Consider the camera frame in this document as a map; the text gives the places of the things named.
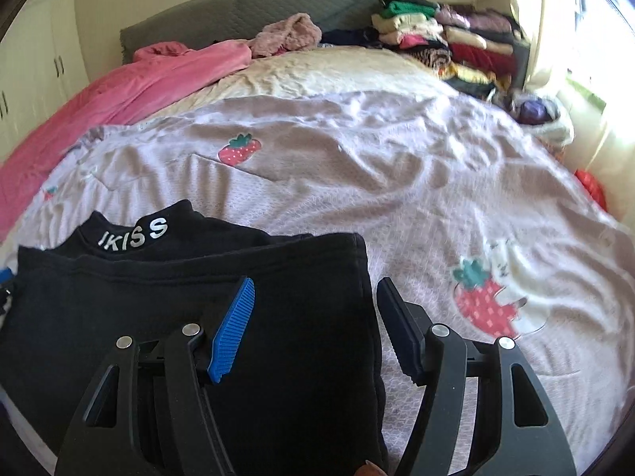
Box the pink duvet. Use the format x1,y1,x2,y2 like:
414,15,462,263
0,40,254,244

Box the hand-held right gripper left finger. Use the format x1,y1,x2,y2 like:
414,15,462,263
54,276,256,476

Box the red cloth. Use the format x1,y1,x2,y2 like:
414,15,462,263
574,169,608,214

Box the cream bed sheet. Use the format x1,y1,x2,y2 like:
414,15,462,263
149,44,477,120

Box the white plastic bag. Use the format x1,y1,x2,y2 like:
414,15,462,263
501,86,576,147

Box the black shirt with orange cuffs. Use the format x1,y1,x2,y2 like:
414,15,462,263
0,199,390,476

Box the grey padded headboard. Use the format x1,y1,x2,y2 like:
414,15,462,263
119,0,387,65

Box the dark navy cloth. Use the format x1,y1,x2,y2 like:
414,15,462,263
320,27,385,50

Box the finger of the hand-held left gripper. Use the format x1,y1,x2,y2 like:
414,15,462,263
0,267,13,314

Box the lilac strawberry print blanket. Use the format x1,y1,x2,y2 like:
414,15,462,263
0,89,635,476

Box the pink fuzzy garment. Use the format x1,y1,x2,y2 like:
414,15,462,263
248,12,323,58

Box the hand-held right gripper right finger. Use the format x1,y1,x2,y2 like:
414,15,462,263
376,278,579,476

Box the white wardrobe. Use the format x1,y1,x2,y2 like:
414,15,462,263
0,0,92,164

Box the window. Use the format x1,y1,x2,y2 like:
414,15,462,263
566,0,635,110

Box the stack of folded clothes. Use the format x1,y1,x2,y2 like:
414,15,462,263
371,0,531,95

